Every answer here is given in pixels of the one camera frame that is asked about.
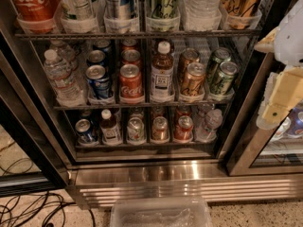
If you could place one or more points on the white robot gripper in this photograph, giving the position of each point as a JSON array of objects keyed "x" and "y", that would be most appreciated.
[{"x": 290, "y": 46}]

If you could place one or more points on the brown tea bottle white cap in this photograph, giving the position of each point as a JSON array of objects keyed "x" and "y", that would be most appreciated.
[{"x": 162, "y": 73}]

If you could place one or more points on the water bottle bottom shelf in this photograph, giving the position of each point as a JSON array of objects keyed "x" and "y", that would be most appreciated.
[{"x": 207, "y": 131}]

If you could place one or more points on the fridge glass door right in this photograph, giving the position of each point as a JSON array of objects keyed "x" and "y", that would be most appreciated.
[{"x": 260, "y": 148}]

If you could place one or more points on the red can bottom shelf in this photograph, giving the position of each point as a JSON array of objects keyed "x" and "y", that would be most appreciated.
[{"x": 183, "y": 128}]

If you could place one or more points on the bronze can bottom shelf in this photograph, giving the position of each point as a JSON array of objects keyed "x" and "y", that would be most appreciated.
[{"x": 159, "y": 129}]

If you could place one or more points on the silver can bottom shelf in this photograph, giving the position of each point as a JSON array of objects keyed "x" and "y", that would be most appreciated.
[{"x": 135, "y": 129}]

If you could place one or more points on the tea bottle bottom shelf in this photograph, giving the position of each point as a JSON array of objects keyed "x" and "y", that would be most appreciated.
[{"x": 110, "y": 128}]

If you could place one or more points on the blue can bottom shelf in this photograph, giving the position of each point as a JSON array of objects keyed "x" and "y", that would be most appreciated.
[{"x": 86, "y": 132}]

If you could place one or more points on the clear water bottle middle shelf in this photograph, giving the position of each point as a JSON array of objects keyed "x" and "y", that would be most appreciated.
[{"x": 62, "y": 79}]

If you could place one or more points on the large coca-cola can top shelf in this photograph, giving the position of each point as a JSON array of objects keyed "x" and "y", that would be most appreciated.
[{"x": 37, "y": 16}]

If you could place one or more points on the green can front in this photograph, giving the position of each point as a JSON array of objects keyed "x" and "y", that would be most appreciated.
[{"x": 224, "y": 78}]

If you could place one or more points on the green can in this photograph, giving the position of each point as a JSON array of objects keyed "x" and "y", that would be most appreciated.
[
  {"x": 217, "y": 56},
  {"x": 224, "y": 78}
]

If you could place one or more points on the green can rear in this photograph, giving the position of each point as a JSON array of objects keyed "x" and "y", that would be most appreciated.
[{"x": 217, "y": 56}]

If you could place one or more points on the bronze can front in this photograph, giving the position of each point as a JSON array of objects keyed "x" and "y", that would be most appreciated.
[{"x": 194, "y": 78}]

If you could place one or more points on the bronze can rear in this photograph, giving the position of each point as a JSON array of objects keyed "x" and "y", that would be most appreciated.
[{"x": 187, "y": 56}]

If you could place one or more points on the red coca-cola can front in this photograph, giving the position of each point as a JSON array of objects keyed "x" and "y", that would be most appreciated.
[{"x": 130, "y": 84}]

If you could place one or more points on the blue soda can front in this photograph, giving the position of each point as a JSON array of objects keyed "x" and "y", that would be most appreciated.
[{"x": 99, "y": 81}]

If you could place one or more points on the blue soda can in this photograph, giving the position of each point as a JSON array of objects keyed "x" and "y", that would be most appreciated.
[
  {"x": 96, "y": 57},
  {"x": 99, "y": 81}
]

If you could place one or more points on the clear plastic bin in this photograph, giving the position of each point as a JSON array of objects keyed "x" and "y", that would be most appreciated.
[{"x": 161, "y": 212}]

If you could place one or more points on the top wire shelf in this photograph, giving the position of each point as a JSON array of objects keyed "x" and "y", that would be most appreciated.
[{"x": 135, "y": 35}]

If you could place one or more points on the wire shelf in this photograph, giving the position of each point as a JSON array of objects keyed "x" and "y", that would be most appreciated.
[
  {"x": 135, "y": 35},
  {"x": 144, "y": 105}
]

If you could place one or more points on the middle wire shelf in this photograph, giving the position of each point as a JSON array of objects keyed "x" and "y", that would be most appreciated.
[{"x": 144, "y": 105}]

